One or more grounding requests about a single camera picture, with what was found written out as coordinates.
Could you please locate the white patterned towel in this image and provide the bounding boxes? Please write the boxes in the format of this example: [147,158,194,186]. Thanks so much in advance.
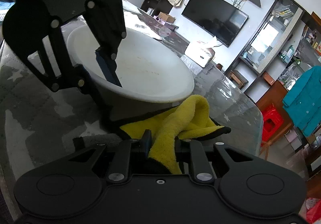
[124,10,162,41]

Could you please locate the glass display cabinet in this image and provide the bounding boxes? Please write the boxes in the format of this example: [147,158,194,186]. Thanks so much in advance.
[225,0,320,91]

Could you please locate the small wooden stool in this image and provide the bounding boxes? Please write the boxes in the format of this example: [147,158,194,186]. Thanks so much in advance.
[228,70,248,89]

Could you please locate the teal hanging jacket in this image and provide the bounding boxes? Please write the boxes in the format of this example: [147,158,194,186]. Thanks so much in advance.
[282,66,320,137]

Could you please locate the white tissue box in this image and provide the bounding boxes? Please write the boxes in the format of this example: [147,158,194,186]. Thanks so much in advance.
[184,37,217,68]

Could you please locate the papers on table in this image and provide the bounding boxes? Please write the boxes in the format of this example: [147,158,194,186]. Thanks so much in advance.
[122,0,142,15]

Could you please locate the yellow grey microfiber cloth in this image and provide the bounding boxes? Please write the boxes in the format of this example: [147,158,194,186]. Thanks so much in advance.
[120,95,231,175]

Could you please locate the large white bowl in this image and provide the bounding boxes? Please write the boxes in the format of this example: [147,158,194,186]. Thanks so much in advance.
[67,25,194,120]

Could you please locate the cardboard box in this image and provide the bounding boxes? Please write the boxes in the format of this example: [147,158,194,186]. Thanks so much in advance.
[158,12,176,24]

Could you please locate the wall mounted black television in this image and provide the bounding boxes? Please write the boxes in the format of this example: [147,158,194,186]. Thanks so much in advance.
[182,0,249,47]

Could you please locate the red plastic stool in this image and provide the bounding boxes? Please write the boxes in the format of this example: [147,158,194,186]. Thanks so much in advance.
[261,103,284,147]

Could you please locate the wooden counter cabinet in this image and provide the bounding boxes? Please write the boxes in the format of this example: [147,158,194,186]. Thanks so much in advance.
[256,80,294,141]

